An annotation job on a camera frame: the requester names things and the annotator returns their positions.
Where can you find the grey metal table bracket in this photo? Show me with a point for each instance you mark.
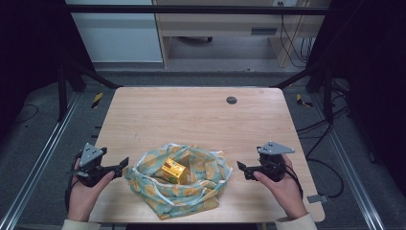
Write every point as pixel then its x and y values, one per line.
pixel 317 198

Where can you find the black frame crossbar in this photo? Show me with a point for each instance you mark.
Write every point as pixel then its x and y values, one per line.
pixel 191 10

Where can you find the grey round table grommet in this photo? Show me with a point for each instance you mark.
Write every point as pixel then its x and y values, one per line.
pixel 231 100

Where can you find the white cabinet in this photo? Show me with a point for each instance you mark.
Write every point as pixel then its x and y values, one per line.
pixel 118 38

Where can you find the yellow carton box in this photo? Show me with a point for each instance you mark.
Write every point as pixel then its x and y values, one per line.
pixel 174 171

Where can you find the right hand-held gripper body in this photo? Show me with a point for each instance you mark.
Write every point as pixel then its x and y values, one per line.
pixel 273 163

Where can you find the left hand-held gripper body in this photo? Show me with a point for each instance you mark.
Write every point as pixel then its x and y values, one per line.
pixel 91 159

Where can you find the light wooden desk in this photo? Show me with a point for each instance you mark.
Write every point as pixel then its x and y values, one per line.
pixel 217 24

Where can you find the aluminium floor rail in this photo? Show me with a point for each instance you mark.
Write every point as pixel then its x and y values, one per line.
pixel 351 166
pixel 41 156

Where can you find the yellow black tape strip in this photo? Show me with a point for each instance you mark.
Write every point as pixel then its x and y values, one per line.
pixel 97 100

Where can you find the person's left hand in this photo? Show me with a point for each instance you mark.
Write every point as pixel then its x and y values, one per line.
pixel 83 198

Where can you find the person's right hand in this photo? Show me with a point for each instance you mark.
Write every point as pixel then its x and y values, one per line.
pixel 282 195

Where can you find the green orange-print cloth bag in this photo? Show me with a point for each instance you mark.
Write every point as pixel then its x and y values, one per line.
pixel 191 198

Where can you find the dark curtain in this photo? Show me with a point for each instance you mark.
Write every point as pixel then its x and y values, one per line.
pixel 373 80
pixel 28 48

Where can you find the black frame stand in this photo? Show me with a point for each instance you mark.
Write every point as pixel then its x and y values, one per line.
pixel 328 92
pixel 62 92

